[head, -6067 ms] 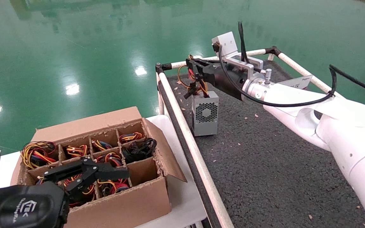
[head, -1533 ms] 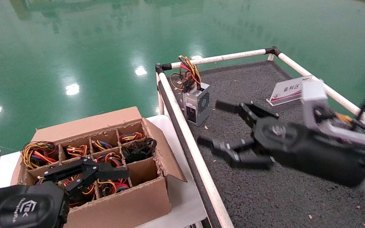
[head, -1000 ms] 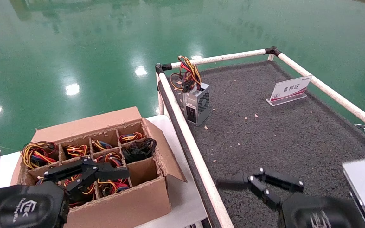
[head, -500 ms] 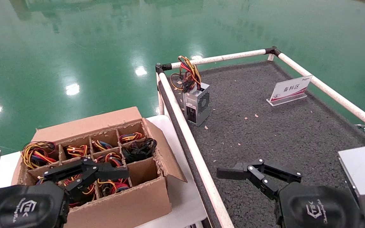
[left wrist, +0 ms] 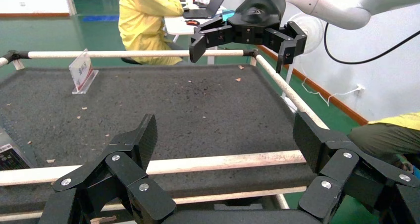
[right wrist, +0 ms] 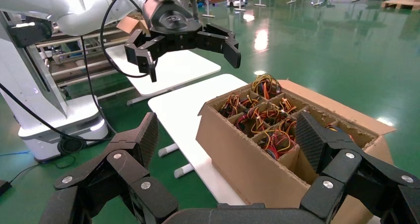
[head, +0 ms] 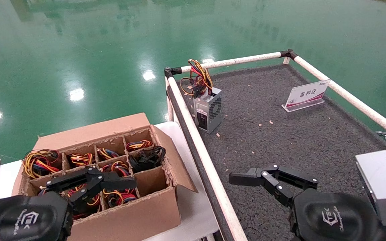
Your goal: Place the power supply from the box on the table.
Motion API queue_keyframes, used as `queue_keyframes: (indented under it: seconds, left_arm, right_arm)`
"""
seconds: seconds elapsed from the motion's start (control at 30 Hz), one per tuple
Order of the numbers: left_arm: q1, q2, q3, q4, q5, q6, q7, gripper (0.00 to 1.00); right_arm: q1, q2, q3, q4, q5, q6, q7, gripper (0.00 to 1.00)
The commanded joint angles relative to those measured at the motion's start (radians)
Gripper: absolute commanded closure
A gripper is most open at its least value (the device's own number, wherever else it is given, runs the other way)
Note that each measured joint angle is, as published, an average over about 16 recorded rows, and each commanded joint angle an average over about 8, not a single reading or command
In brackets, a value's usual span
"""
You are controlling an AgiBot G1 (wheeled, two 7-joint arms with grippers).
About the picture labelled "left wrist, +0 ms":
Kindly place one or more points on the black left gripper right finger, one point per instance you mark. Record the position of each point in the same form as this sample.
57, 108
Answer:
328, 150

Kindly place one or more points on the dark laptop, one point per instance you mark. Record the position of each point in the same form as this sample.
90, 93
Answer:
216, 1

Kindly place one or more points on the brown cardboard divider box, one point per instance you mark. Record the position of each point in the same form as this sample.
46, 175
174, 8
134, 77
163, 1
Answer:
103, 220

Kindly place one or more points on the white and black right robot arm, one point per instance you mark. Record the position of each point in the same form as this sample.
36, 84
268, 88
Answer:
328, 2

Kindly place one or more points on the teal box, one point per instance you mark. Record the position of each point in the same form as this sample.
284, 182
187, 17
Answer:
228, 14

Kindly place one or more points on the crouching person olive trousers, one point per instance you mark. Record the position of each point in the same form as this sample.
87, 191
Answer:
380, 143

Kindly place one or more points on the white wall socket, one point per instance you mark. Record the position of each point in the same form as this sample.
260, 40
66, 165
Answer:
360, 89

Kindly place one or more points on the white cart post pipe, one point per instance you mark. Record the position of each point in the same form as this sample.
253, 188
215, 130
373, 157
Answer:
281, 201
18, 65
253, 61

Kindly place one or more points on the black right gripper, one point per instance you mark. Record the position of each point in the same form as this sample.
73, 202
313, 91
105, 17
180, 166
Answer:
259, 15

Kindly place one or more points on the black foam cart mat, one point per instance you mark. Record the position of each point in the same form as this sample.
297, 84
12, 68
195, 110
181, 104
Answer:
197, 117

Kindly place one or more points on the white pedestal fan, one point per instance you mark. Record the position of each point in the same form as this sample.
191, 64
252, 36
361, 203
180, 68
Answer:
315, 28

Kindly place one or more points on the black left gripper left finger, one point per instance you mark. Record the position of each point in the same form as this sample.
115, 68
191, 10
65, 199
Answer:
131, 150

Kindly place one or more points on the black pipe corner connector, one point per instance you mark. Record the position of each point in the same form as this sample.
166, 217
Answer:
251, 53
14, 55

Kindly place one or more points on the red and black mouse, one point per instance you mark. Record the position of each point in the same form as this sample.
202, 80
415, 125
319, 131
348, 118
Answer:
193, 22

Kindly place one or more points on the acrylic sign with red stripe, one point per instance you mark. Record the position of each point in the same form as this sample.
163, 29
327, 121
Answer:
80, 71

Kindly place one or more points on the seated person in yellow jacket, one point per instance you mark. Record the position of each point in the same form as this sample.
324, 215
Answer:
147, 25

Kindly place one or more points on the white desk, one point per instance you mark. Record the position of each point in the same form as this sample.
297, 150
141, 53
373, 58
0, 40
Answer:
178, 27

